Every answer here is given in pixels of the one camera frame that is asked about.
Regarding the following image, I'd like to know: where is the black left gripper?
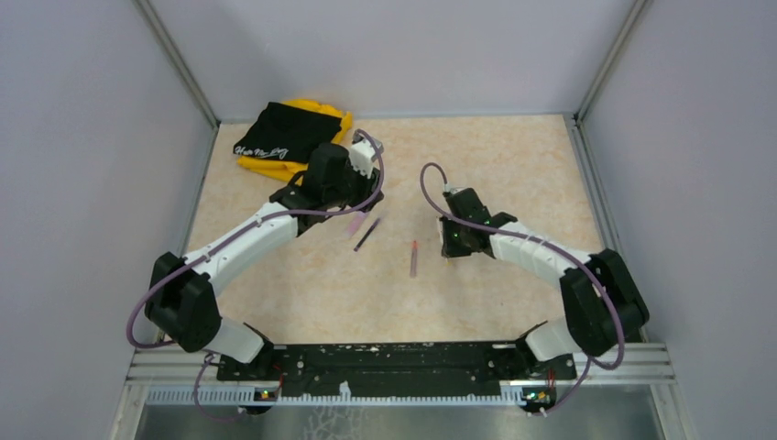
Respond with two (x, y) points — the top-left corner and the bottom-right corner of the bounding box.
(325, 155), (385, 213)

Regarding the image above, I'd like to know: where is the pink highlighter pen body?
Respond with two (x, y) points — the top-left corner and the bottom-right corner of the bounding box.
(345, 212), (369, 238)

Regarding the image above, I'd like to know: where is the dark purple gel pen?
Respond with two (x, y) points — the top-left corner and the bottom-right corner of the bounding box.
(353, 217), (382, 252)

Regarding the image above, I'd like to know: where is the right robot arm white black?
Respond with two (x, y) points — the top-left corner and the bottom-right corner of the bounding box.
(439, 188), (650, 378)

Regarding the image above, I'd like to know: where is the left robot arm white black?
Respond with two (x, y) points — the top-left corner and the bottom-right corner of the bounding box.
(126, 130), (384, 380)

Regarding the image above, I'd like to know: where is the mauve pen with red tip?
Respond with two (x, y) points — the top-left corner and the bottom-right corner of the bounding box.
(410, 240), (419, 279)

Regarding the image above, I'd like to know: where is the yellow folded cloth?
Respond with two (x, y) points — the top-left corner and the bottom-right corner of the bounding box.
(233, 99), (353, 182)

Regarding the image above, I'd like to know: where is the black folded cloth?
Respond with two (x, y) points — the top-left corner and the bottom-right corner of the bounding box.
(233, 102), (342, 163)

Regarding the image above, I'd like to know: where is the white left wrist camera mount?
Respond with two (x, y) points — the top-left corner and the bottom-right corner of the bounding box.
(349, 134), (377, 179)

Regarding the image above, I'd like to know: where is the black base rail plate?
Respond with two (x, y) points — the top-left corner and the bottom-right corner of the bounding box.
(216, 341), (577, 401)

